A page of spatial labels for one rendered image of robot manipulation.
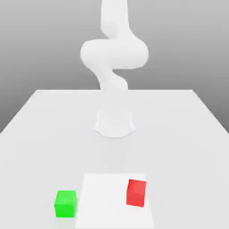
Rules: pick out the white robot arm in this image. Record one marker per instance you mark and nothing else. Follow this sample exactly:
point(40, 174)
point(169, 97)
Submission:
point(114, 53)

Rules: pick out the small red cube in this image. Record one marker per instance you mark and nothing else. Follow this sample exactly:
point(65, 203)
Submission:
point(136, 193)

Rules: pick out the small green cube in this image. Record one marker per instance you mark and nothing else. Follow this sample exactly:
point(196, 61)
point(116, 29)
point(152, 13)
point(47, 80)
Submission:
point(65, 204)

